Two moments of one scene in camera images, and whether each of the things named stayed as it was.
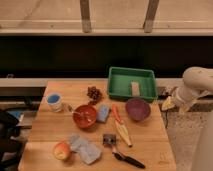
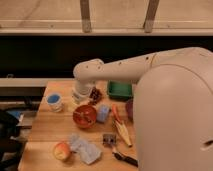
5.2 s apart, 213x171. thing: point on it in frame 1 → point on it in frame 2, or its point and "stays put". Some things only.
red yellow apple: (61, 150) stays put
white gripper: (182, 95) → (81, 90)
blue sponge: (103, 113) stays put
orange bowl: (84, 116) stays put
